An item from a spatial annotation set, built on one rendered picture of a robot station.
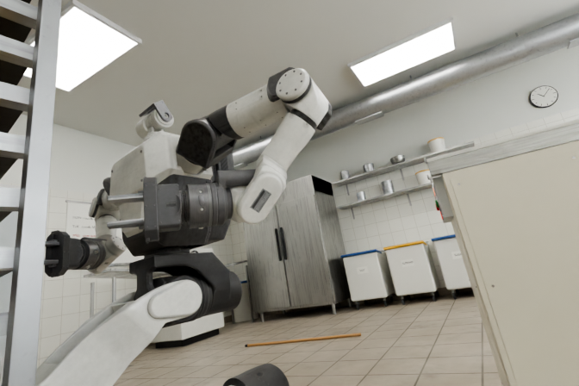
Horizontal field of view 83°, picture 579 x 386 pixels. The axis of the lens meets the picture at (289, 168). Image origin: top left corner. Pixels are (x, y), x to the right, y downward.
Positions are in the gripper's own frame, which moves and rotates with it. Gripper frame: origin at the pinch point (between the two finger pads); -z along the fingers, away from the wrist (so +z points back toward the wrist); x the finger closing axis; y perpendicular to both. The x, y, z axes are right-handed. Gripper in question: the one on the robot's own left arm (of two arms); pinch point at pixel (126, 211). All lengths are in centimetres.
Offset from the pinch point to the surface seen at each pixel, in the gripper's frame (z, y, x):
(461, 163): 98, -8, 9
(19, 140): -14.9, 6.3, 11.5
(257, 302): 143, -475, -48
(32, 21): -15.0, 5.3, 36.5
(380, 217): 341, -382, 49
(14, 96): -16.0, 6.9, 19.3
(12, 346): -12.8, 8.5, -19.0
